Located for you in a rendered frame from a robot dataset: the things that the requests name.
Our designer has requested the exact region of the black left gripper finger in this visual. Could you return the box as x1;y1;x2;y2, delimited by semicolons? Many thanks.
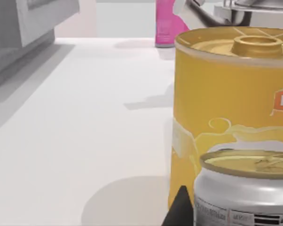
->
160;185;195;226

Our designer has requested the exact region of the silver can with gold lid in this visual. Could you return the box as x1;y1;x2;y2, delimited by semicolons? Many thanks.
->
193;148;283;226

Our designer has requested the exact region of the large yellow can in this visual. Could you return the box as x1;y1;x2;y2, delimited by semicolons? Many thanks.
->
167;26;283;210

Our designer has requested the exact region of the pink spray bottle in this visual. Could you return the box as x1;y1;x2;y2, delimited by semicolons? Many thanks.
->
155;0;191;48

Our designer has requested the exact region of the silver metal kettle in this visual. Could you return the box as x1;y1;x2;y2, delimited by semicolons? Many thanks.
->
184;0;283;28

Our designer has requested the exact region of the grey cabinet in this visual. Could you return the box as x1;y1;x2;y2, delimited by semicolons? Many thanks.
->
0;0;81;103

